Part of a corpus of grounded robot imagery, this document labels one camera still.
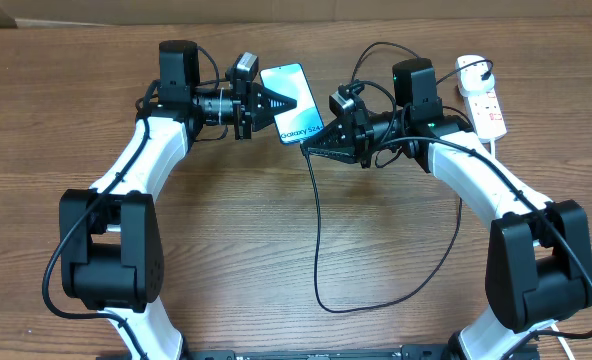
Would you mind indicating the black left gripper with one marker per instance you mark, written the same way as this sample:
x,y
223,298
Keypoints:
x,y
258,117

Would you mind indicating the black smartphone with blue screen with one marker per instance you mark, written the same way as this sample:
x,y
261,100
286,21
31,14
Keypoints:
x,y
303,119

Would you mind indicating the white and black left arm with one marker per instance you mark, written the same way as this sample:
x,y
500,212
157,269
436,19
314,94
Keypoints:
x,y
109,263

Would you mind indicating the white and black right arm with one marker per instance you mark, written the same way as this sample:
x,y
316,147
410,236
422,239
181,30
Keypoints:
x,y
539,259

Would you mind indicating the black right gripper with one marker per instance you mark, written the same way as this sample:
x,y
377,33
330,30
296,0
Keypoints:
x,y
354,133

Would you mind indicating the white power strip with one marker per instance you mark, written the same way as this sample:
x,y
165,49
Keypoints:
x,y
485,113

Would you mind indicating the white charger plug adapter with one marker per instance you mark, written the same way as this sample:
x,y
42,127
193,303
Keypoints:
x,y
475,77

